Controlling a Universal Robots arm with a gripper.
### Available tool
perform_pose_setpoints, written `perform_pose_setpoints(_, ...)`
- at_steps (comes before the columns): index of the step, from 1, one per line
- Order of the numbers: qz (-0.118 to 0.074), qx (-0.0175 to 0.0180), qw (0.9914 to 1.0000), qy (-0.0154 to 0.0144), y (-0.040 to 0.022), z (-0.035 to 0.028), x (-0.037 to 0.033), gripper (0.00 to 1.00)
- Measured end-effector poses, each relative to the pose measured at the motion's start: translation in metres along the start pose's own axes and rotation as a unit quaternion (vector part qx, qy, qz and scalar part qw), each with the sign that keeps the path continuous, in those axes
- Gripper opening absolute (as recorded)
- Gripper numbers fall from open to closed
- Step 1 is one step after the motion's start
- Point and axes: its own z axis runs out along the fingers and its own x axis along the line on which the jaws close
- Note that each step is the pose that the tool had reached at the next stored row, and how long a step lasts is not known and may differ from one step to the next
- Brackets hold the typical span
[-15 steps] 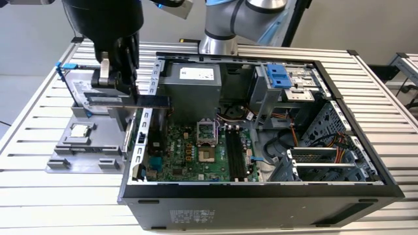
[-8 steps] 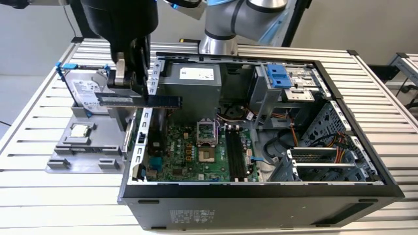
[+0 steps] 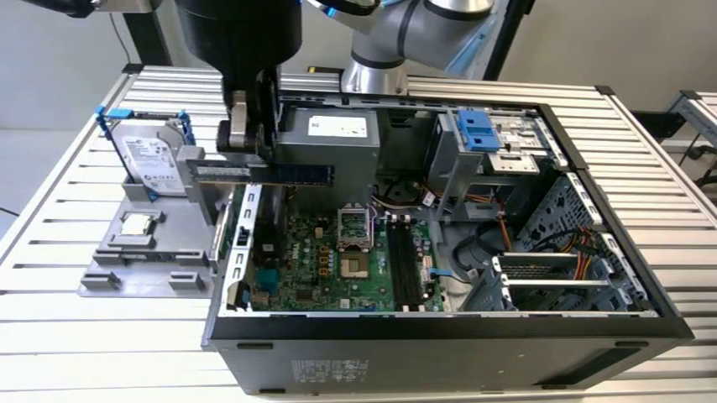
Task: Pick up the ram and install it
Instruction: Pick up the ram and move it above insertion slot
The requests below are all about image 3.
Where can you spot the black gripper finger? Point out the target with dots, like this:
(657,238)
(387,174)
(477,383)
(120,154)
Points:
(263,126)

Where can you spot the dark RAM stick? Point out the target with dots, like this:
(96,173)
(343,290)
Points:
(302,174)

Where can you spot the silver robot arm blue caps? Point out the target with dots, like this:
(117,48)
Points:
(386,42)

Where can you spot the black RAM slot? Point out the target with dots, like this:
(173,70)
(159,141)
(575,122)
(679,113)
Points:
(398,260)
(411,273)

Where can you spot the grey power supply unit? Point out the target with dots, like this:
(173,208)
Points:
(342,159)

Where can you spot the silver hard disk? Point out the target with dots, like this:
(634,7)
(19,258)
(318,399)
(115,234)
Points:
(145,159)

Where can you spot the blue disk carrier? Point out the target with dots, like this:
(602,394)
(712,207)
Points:
(117,113)

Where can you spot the thin locking lever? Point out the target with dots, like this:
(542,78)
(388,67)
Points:
(370,226)

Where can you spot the grey parts rack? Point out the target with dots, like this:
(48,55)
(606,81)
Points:
(168,235)

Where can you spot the silver CPU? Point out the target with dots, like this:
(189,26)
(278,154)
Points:
(133,225)

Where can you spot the CPU socket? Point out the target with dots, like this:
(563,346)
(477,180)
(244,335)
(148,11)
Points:
(354,265)

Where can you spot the blue drive latch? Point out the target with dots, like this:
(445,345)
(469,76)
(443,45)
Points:
(475,126)

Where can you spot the green motherboard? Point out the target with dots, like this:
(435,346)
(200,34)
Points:
(314,289)

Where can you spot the black open PC case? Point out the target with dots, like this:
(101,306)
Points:
(391,365)

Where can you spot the slatted metal side table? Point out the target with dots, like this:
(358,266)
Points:
(700,109)

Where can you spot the black upright post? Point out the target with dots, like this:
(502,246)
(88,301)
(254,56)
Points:
(513,42)
(148,42)

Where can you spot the graphics card with bracket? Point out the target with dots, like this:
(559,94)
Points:
(238,201)

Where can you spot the silver disk bay frame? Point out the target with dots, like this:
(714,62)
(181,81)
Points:
(538,283)

